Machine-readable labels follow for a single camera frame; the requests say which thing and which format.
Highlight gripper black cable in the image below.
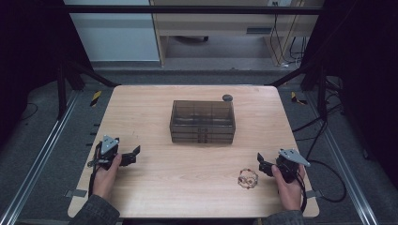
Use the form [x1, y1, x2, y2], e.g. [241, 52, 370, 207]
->
[86, 142, 110, 199]
[295, 171, 309, 215]

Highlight yellow-handled tool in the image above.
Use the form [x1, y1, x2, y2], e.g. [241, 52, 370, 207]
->
[90, 90, 103, 108]

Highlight black cables under desk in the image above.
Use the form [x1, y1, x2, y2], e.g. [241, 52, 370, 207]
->
[268, 0, 310, 68]

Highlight thin black floor cable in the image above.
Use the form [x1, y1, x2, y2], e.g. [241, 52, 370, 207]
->
[19, 102, 39, 122]

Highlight looped black floor cable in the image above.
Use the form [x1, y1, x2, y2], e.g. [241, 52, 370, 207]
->
[307, 158, 348, 203]

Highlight person's left hand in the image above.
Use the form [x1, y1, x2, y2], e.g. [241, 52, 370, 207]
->
[92, 153, 123, 202]

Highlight light wooden desk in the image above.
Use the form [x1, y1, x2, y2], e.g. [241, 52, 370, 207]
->
[148, 0, 325, 68]

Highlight beaded bracelet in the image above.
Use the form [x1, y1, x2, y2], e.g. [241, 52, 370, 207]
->
[237, 168, 259, 190]

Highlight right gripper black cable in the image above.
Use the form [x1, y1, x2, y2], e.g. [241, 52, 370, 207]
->
[295, 171, 309, 215]

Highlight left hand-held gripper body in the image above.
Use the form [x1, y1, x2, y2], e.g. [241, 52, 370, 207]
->
[93, 134, 122, 172]

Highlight white cabinet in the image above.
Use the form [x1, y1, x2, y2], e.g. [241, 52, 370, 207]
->
[63, 0, 161, 63]

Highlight black horizontal frame bar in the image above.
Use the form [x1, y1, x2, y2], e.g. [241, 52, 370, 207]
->
[62, 5, 325, 15]

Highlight aluminium floor rail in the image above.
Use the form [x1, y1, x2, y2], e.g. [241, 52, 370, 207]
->
[304, 93, 380, 225]
[0, 89, 80, 225]

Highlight black metal frame strut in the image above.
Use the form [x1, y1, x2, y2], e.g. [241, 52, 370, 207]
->
[56, 60, 119, 120]
[268, 61, 329, 120]

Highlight grey tape strip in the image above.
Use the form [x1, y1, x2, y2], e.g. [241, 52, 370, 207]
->
[305, 189, 324, 199]
[63, 188, 88, 199]

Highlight yellow black striped tape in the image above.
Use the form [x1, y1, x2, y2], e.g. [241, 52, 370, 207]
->
[290, 91, 308, 106]

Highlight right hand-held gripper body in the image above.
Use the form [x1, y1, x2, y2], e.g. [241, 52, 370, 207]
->
[274, 148, 312, 184]

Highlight black curtain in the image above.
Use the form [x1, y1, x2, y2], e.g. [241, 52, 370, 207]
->
[302, 0, 398, 181]
[0, 0, 92, 148]

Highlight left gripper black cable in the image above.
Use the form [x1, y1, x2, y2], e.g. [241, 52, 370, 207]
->
[86, 142, 110, 199]

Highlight person's right hand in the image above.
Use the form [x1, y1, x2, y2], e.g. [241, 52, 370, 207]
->
[270, 164, 306, 212]

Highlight smoky transparent drawer box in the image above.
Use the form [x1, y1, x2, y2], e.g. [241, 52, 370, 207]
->
[169, 99, 237, 145]

